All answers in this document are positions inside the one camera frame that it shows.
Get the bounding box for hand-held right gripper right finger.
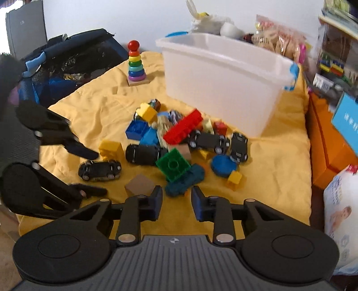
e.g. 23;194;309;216
191;185;286;247

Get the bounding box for beige toy figure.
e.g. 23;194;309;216
157;117;175;143

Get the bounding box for clear box of toy blocks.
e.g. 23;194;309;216
310;25;358;104

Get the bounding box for white plastic bag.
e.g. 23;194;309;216
186;0;234;35

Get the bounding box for orange box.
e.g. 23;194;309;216
308;91;358;191

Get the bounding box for dark blue mesh playpen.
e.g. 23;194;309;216
17;28;129;108

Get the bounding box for green square building block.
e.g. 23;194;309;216
156;148;192;183

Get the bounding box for small yellow building block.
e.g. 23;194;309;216
226;170;243;191

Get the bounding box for yellow blanket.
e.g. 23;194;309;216
15;50;313;242

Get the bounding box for stack of books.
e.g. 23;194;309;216
319;0;358;31

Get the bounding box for white plastic storage bin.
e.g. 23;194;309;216
156;33;300;138

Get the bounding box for dark blue arch block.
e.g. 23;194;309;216
125;120;149;140

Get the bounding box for blue round disc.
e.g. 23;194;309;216
210;154;238;177

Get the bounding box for small white box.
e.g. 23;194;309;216
312;73;335;91

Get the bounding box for light blue building block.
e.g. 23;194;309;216
139;128;161;146

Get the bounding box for light blue cardboard box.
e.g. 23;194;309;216
331;92;358;157

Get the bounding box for clear bag of crackers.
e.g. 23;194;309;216
252;14;311;63

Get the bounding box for white racing toy car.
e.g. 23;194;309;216
168;110;183;124

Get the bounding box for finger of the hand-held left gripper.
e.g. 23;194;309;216
1;162;108;220
15;102;100;160

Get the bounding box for small red building block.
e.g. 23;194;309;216
213;121;229;137

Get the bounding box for long red building block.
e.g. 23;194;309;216
163;109;204;145

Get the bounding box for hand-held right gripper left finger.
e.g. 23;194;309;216
67;185;163;247

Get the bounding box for wooden cube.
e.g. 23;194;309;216
173;144;192;163
124;174;156;199

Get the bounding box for grey flat panel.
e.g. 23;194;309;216
6;3;48;60

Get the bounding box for white baby wipes pack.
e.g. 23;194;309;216
323;164;358;277

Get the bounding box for rainbow ring stacking toy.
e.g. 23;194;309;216
126;40;149;87

